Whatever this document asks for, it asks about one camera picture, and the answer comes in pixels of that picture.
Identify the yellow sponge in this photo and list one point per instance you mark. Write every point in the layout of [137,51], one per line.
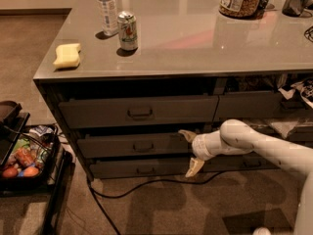
[67,56]

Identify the silver green soda can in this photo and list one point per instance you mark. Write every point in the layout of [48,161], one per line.
[127,31]

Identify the snack packet in drawer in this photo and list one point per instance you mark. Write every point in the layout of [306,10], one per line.
[304,88]

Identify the grey drawer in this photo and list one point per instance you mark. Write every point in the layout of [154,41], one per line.
[260,104]
[140,168]
[138,111]
[300,134]
[133,145]
[250,161]

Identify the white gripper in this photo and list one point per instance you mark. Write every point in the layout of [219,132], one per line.
[200,146]

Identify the grey drawer cabinet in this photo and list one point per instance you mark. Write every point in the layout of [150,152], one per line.
[186,48]

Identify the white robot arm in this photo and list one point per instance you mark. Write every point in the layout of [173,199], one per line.
[294,158]

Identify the clear plastic water bottle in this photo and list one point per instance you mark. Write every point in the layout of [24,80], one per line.
[108,13]

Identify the plastic bags in drawer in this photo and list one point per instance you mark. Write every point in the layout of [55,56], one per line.
[283,126]

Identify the black basket of groceries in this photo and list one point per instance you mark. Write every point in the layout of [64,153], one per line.
[30,159]

